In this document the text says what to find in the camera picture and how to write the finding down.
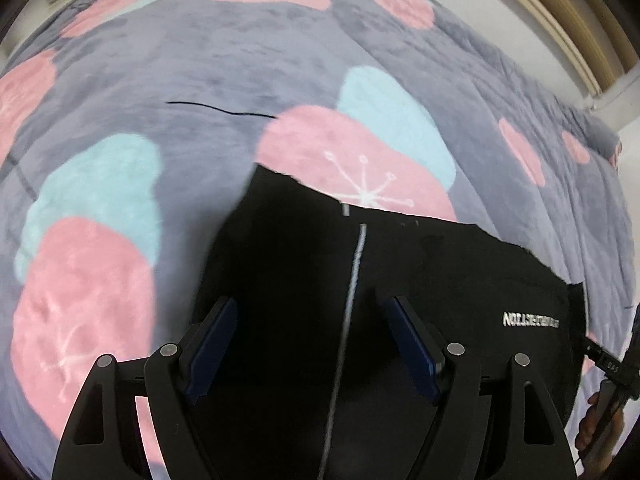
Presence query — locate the wooden frame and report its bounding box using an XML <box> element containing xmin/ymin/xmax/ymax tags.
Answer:
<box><xmin>470</xmin><ymin>0</ymin><xmax>640</xmax><ymax>97</ymax></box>

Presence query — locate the person's right hand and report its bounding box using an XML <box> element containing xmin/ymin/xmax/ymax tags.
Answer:
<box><xmin>574</xmin><ymin>389</ymin><xmax>626</xmax><ymax>463</ymax></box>

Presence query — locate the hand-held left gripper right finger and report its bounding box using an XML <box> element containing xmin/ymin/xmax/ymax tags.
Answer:
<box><xmin>382</xmin><ymin>295</ymin><xmax>578</xmax><ymax>480</ymax></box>

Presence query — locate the floral fleece blanket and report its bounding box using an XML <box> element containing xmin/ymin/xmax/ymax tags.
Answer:
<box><xmin>0</xmin><ymin>0</ymin><xmax>636</xmax><ymax>480</ymax></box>

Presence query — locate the black hooded jacket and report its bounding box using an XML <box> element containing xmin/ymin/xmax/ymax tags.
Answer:
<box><xmin>192</xmin><ymin>162</ymin><xmax>587</xmax><ymax>480</ymax></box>

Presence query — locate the black thread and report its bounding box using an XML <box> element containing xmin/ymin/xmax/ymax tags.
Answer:
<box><xmin>165</xmin><ymin>101</ymin><xmax>278</xmax><ymax>120</ymax></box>

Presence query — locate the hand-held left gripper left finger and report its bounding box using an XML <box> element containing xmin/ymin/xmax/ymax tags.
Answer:
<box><xmin>52</xmin><ymin>296</ymin><xmax>238</xmax><ymax>480</ymax></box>

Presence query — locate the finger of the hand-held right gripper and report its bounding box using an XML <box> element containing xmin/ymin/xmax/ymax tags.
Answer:
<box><xmin>584</xmin><ymin>341</ymin><xmax>627</xmax><ymax>377</ymax></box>

